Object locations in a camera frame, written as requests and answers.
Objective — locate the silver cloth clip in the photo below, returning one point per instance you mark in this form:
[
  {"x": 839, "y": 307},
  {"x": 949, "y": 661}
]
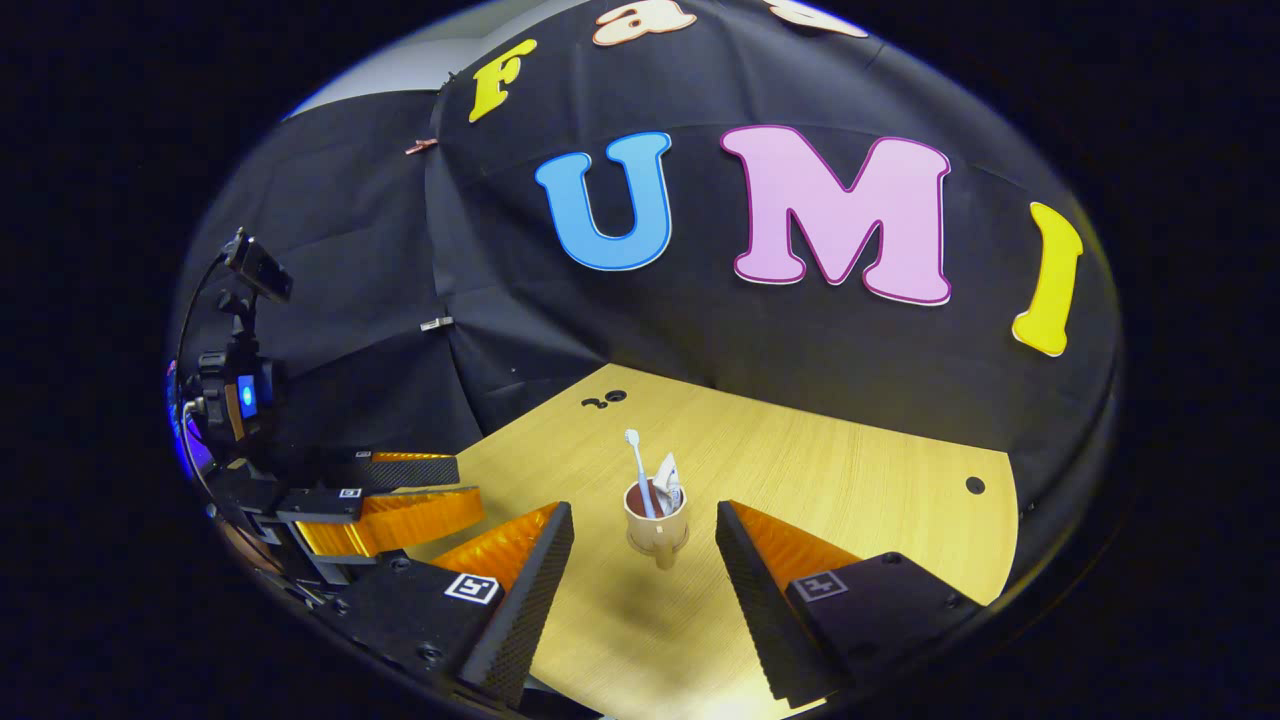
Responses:
[{"x": 437, "y": 324}]

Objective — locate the black double desk grommet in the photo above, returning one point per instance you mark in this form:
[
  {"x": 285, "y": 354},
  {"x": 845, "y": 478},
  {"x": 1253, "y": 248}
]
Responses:
[{"x": 615, "y": 396}]

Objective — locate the white toothpaste tube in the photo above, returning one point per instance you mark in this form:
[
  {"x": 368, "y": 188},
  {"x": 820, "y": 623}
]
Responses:
[{"x": 670, "y": 480}]

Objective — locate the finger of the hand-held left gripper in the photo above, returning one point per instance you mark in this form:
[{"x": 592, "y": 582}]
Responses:
[
  {"x": 410, "y": 472},
  {"x": 400, "y": 515}
]

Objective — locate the beige cup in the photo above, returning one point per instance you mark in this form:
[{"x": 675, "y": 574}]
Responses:
[{"x": 645, "y": 530}]

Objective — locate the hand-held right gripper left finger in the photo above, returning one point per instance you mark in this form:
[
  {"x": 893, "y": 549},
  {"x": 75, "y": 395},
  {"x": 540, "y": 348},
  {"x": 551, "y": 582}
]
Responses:
[{"x": 530, "y": 590}]

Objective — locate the copper cloth clip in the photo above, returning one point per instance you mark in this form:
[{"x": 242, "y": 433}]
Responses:
[{"x": 421, "y": 146}]

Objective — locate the black backdrop cloth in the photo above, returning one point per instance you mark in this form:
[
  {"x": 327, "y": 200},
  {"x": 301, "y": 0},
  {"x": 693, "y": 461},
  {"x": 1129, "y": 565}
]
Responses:
[{"x": 600, "y": 330}]

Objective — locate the wooden desktop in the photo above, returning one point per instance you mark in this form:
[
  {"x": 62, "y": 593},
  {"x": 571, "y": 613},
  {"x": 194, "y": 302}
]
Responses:
[{"x": 850, "y": 480}]

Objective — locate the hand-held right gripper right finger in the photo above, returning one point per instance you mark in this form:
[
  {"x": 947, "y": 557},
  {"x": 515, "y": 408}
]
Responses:
[{"x": 755, "y": 590}]

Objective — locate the white toothbrush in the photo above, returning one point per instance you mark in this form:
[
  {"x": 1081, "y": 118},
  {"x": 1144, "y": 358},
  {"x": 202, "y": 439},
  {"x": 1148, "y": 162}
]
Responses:
[{"x": 640, "y": 470}]

